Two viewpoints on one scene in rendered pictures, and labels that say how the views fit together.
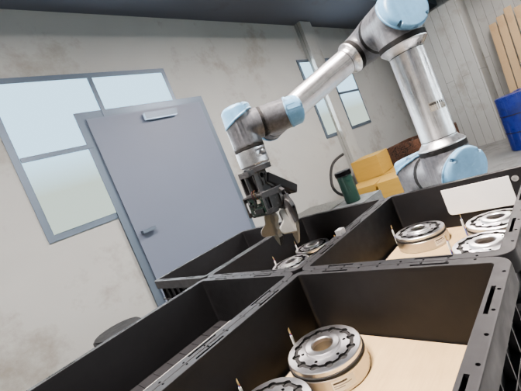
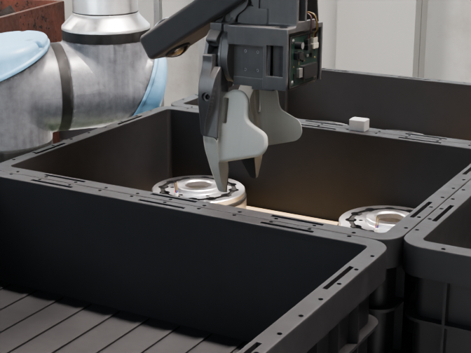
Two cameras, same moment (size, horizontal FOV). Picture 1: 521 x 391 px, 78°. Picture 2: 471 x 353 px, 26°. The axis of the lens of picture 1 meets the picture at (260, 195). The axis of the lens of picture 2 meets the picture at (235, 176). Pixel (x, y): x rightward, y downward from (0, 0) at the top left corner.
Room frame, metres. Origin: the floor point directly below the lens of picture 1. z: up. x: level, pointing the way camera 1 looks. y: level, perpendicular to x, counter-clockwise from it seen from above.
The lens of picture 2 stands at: (1.07, 0.84, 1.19)
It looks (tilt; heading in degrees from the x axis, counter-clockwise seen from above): 17 degrees down; 253
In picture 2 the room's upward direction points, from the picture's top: straight up
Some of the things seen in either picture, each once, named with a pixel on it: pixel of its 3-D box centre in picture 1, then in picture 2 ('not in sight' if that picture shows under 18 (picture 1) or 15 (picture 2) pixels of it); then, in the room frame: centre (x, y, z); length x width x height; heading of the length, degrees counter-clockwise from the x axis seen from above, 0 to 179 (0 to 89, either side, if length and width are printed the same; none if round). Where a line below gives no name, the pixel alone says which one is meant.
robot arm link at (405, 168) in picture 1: (419, 172); (10, 87); (0.97, -0.48, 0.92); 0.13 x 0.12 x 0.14; 7
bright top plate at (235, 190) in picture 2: not in sight; (198, 190); (0.80, -0.18, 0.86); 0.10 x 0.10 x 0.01
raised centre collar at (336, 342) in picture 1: (322, 345); not in sight; (0.41, 0.00, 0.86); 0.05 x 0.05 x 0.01
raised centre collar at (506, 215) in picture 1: (495, 217); not in sight; (0.59, -0.39, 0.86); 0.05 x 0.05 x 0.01
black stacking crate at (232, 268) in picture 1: (308, 258); (253, 220); (0.78, -0.05, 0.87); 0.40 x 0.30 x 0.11; 134
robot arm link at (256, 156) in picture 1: (253, 158); not in sight; (0.79, -0.02, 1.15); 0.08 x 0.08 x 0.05
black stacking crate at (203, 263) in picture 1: (236, 266); (55, 340); (1.00, 0.16, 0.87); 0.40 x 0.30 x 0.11; 134
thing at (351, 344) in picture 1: (324, 348); not in sight; (0.41, 0.00, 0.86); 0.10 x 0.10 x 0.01
